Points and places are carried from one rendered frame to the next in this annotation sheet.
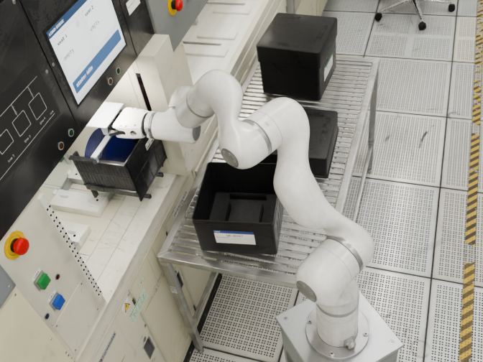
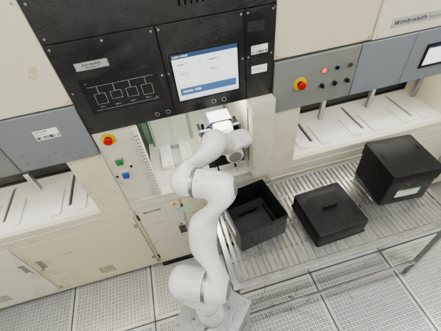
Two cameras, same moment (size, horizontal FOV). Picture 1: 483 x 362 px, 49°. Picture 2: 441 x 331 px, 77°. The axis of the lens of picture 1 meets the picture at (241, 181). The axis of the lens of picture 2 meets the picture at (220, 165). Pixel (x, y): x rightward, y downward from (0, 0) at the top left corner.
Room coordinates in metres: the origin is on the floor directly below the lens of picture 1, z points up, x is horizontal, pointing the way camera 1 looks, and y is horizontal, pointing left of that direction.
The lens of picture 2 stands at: (0.64, -0.60, 2.16)
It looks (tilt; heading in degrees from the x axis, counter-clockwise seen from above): 46 degrees down; 55
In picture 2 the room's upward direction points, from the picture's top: 7 degrees counter-clockwise
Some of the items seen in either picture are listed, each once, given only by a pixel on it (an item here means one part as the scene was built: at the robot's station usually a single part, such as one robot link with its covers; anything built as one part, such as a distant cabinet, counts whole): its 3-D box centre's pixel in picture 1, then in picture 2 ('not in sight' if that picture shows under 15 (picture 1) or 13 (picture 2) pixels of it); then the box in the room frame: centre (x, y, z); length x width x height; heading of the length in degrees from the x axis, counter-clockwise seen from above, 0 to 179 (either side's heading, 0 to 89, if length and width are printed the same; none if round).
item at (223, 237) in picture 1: (241, 207); (252, 213); (1.26, 0.02, 0.85); 0.28 x 0.28 x 0.17; 73
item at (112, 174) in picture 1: (118, 150); (220, 138); (1.37, 0.38, 1.11); 0.24 x 0.20 x 0.32; 154
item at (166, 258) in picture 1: (290, 202); (314, 239); (1.64, -0.20, 0.38); 1.30 x 0.60 x 0.76; 154
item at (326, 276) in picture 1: (328, 281); (195, 288); (0.75, -0.17, 1.07); 0.19 x 0.12 x 0.24; 127
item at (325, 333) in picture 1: (337, 314); (209, 307); (0.77, -0.20, 0.85); 0.19 x 0.19 x 0.18
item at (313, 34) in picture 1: (298, 56); (394, 169); (2.05, -0.36, 0.89); 0.29 x 0.29 x 0.25; 60
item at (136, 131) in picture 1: (135, 123); (224, 131); (1.33, 0.29, 1.25); 0.11 x 0.10 x 0.07; 64
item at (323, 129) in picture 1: (297, 137); (328, 211); (1.59, -0.25, 0.83); 0.29 x 0.29 x 0.13; 67
